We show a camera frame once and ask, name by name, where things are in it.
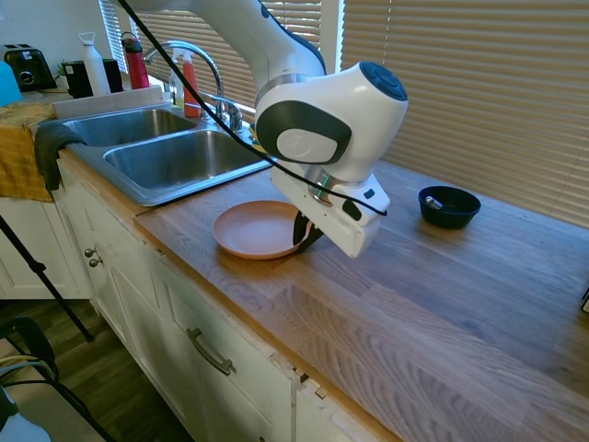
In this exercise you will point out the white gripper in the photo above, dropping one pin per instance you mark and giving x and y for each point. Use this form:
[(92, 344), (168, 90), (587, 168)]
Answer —
[(349, 225)]

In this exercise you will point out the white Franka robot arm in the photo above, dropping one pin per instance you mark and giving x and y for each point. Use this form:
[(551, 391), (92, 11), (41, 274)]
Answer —
[(322, 106)]

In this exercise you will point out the stainless steel double sink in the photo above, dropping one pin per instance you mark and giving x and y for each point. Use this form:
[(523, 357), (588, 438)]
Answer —
[(175, 161)]

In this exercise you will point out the chrome sink faucet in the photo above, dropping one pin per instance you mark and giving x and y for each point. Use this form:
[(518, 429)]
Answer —
[(202, 55)]

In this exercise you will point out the pink round plate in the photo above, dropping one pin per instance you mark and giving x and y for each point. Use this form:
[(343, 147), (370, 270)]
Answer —
[(253, 228)]

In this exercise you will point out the yellow green sponge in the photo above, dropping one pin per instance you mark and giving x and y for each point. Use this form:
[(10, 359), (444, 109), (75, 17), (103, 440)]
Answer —
[(257, 146)]

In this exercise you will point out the metal spoon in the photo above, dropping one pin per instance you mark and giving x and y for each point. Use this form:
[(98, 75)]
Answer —
[(433, 201)]

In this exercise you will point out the dark blue bowl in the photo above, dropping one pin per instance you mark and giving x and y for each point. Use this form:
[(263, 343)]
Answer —
[(453, 216)]

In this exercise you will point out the white kitchen cabinets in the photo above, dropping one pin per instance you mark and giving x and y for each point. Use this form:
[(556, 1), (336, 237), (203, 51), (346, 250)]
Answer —
[(152, 313)]

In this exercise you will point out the orange spray bottle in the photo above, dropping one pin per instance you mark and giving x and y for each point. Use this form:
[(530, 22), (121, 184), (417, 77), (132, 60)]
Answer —
[(189, 94)]

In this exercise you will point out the clear yellowish liquid bottle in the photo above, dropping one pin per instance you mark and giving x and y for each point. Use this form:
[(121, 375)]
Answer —
[(176, 92)]

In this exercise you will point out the round metal cabinet knob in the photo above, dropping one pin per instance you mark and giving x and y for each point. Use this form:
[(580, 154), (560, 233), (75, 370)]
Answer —
[(95, 263), (90, 252)]

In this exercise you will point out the beige window blind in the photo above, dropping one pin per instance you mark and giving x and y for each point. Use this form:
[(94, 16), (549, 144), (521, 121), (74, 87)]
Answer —
[(483, 92), (112, 32), (230, 27)]

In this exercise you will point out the red water bottle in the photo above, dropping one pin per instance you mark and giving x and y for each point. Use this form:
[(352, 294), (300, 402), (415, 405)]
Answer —
[(137, 64)]

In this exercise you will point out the black tripod leg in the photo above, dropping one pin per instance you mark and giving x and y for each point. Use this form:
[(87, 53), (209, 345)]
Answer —
[(41, 271)]

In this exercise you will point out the white water bottle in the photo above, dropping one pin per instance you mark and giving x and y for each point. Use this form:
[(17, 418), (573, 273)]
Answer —
[(94, 69)]

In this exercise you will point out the dark grey cloth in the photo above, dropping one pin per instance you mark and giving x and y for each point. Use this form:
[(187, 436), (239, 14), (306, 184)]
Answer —
[(48, 147)]

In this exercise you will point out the black countertop container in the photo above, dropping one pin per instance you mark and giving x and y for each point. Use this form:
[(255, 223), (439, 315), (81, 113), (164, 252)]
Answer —
[(76, 80)]

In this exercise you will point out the yellow patterned cloth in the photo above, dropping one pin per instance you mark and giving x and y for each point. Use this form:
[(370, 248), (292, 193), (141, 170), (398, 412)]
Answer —
[(18, 152)]

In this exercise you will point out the black metal toaster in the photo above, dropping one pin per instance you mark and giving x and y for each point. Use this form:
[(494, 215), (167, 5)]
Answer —
[(28, 69)]

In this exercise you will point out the light blue plastic object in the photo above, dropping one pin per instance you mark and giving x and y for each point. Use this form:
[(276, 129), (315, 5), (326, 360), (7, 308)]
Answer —
[(8, 85)]

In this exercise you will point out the black stand frame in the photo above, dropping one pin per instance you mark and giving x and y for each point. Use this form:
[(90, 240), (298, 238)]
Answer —
[(37, 350)]

